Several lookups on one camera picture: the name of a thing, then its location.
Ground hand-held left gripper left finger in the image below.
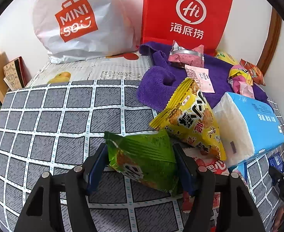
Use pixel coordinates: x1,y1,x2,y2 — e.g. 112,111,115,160
14,143,109,232

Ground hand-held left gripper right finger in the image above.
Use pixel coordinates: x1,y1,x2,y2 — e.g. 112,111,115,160
172,143,266,232

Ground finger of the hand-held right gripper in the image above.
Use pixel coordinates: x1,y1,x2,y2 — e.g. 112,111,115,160
268,155,284,173

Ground green snack packet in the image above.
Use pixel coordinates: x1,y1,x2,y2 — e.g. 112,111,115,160
104,128,180,196

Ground white strawberry snack packet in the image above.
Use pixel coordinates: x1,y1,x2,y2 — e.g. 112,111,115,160
182,147,229,214

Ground blue tissue pack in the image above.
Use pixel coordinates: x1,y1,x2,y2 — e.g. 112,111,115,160
212,92,284,167

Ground grey grid blanket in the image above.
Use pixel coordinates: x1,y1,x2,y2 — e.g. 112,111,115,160
0,78,284,232

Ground pink yellow snack packet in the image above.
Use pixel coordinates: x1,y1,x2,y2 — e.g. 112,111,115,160
227,65,255,99

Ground purple towel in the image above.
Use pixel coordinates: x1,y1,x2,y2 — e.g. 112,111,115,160
136,41,268,113

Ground orange chip bag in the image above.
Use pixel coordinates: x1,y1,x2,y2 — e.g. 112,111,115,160
240,58,266,86

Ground pale pink snack packet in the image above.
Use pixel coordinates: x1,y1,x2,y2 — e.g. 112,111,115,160
184,64,215,93

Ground white fruit print sheet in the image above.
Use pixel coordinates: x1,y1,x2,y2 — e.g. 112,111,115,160
26,51,157,90

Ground pink brown snack packet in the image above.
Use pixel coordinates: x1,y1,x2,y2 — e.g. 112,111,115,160
169,40,204,68

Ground yellow chip bag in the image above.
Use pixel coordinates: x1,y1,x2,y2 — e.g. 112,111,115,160
215,49,239,66

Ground patterned box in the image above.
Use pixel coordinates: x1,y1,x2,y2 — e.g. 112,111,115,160
3,57,27,91

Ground white plastic bag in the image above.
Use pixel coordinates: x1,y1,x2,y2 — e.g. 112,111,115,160
33,0,136,64

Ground red paper bag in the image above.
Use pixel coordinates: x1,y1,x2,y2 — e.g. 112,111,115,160
141,0,234,55

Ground wooden door frame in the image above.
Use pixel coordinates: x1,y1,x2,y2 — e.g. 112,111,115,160
257,7,282,74

